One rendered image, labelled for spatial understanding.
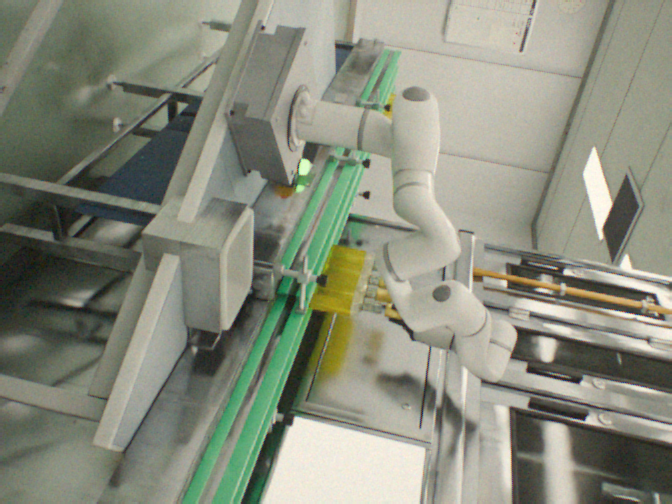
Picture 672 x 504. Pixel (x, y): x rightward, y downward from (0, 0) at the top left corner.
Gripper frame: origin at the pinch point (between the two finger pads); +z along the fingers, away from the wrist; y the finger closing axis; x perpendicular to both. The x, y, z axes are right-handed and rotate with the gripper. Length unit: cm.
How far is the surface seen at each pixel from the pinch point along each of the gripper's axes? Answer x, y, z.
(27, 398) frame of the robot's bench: 71, 9, 47
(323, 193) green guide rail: -20.2, 13.5, 33.9
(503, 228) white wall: -579, -308, 34
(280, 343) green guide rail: 29.0, 3.7, 17.9
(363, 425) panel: 26.9, -12.6, -4.2
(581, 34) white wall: -601, -64, 20
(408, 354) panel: -0.7, -12.9, -4.8
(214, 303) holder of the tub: 40, 19, 28
